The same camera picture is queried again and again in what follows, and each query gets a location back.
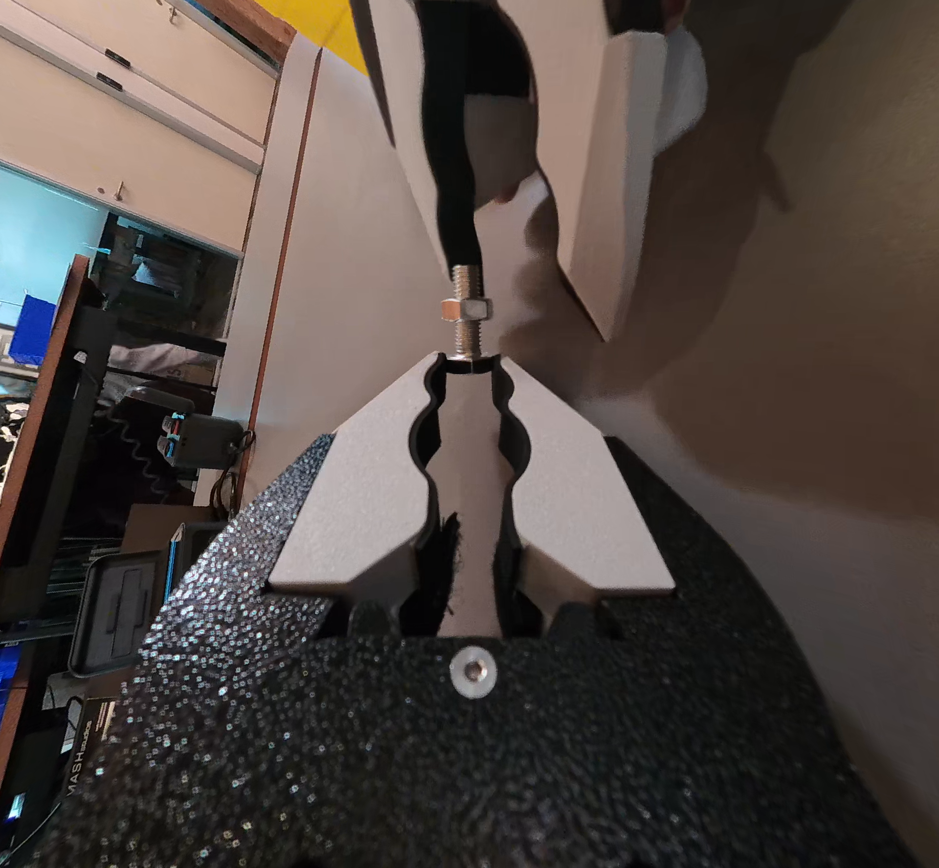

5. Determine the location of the black hard case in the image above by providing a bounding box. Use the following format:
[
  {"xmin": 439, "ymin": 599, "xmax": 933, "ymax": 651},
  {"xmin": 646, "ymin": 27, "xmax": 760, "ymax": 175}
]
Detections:
[{"xmin": 67, "ymin": 551, "xmax": 171, "ymax": 680}]

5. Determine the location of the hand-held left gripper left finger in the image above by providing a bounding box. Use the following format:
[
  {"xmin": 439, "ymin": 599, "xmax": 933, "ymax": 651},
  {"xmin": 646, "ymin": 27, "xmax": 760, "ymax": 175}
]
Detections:
[{"xmin": 266, "ymin": 351, "xmax": 450, "ymax": 623}]

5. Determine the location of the wooden top desk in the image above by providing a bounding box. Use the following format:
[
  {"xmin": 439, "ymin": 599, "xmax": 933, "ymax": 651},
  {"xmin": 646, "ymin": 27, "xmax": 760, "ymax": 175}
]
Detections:
[{"xmin": 0, "ymin": 255, "xmax": 118, "ymax": 570}]

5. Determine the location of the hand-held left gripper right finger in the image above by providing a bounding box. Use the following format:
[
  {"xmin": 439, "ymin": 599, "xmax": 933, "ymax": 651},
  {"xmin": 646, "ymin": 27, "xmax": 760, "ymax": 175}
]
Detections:
[{"xmin": 496, "ymin": 351, "xmax": 677, "ymax": 627}]

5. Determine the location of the black coiled cable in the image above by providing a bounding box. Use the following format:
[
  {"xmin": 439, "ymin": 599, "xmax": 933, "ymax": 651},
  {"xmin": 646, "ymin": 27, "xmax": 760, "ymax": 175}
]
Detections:
[{"xmin": 110, "ymin": 399, "xmax": 186, "ymax": 496}]

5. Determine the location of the blue plastic bin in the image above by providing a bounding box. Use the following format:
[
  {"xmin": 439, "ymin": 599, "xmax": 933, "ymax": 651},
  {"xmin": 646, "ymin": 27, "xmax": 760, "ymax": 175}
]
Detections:
[{"xmin": 7, "ymin": 294, "xmax": 58, "ymax": 364}]

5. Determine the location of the black printed carton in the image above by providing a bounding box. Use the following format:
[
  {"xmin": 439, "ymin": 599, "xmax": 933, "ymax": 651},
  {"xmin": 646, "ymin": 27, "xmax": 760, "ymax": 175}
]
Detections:
[{"xmin": 59, "ymin": 694, "xmax": 126, "ymax": 818}]

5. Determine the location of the silver hex bolt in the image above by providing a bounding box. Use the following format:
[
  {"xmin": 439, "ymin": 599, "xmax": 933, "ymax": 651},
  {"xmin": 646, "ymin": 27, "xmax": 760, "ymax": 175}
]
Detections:
[{"xmin": 440, "ymin": 263, "xmax": 500, "ymax": 375}]

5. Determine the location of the cardboard box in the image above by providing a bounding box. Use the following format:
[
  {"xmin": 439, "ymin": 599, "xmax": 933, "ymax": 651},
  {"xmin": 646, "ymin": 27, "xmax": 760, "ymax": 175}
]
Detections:
[{"xmin": 121, "ymin": 503, "xmax": 221, "ymax": 554}]

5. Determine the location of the grey electrical box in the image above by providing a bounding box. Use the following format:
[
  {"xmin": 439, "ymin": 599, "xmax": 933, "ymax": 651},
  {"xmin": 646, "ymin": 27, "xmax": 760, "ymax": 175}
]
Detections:
[{"xmin": 156, "ymin": 409, "xmax": 246, "ymax": 476}]

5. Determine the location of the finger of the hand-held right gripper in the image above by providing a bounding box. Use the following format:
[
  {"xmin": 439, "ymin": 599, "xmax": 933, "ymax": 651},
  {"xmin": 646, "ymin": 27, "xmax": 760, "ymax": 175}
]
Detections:
[
  {"xmin": 480, "ymin": 0, "xmax": 670, "ymax": 343},
  {"xmin": 341, "ymin": 0, "xmax": 483, "ymax": 277}
]

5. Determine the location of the glass partition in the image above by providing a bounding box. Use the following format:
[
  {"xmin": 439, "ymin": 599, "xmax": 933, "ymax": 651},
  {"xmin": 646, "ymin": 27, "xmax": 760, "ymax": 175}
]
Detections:
[{"xmin": 0, "ymin": 164, "xmax": 245, "ymax": 370}]

